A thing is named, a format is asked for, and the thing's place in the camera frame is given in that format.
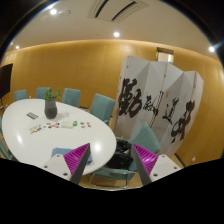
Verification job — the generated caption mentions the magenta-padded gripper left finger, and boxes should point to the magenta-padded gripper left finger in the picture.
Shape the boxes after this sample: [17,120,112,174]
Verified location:
[42,143,90,184]

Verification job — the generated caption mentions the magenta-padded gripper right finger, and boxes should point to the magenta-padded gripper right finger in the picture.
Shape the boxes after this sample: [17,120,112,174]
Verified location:
[131,144,180,186]

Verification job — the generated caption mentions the teal chair with bag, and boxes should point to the teal chair with bag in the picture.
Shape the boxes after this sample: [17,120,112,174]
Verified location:
[90,123,160,187]

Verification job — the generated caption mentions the black bag on chair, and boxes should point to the black bag on chair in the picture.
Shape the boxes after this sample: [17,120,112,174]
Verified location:
[107,140,133,169]

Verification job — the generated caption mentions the clear plastic box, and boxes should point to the clear plastic box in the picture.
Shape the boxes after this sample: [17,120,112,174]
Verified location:
[60,121,73,128]

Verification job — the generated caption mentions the scattered colourful small cards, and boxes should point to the scattered colourful small cards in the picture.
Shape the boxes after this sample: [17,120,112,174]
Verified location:
[29,121,92,134]

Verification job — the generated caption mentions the white oval conference table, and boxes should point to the white oval conference table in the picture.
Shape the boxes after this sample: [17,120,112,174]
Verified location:
[2,99,116,174]

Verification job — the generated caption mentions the dark grey plant vase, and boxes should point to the dark grey plant vase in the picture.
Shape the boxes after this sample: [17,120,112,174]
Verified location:
[44,89,61,119]

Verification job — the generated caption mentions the grey remote keypad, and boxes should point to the grey remote keypad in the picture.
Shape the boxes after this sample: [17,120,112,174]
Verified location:
[26,112,39,120]

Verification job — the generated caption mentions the teal chair behind table right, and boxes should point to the teal chair behind table right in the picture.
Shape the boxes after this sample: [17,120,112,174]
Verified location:
[90,94,115,124]

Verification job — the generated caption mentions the teal chair behind table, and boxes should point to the teal chair behind table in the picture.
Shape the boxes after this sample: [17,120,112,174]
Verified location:
[36,87,49,99]
[90,94,115,124]
[62,88,81,107]

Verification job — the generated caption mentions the teal chair behind table middle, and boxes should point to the teal chair behind table middle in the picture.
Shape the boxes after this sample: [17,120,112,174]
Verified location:
[62,88,81,107]

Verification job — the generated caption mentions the white calligraphy folding screen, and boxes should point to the white calligraphy folding screen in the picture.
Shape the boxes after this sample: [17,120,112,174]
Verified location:
[112,56,204,157]

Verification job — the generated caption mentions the teal chair behind table left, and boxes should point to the teal chair behind table left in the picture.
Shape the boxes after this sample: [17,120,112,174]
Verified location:
[36,87,49,99]

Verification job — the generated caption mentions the teal chair far left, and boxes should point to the teal chair far left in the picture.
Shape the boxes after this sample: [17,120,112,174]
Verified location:
[14,89,27,101]

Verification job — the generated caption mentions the ceiling air conditioner vent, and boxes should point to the ceiling air conditioner vent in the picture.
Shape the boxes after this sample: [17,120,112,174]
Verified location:
[88,0,148,22]

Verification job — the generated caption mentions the black wall television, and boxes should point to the black wall television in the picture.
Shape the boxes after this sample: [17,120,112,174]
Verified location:
[0,64,13,98]

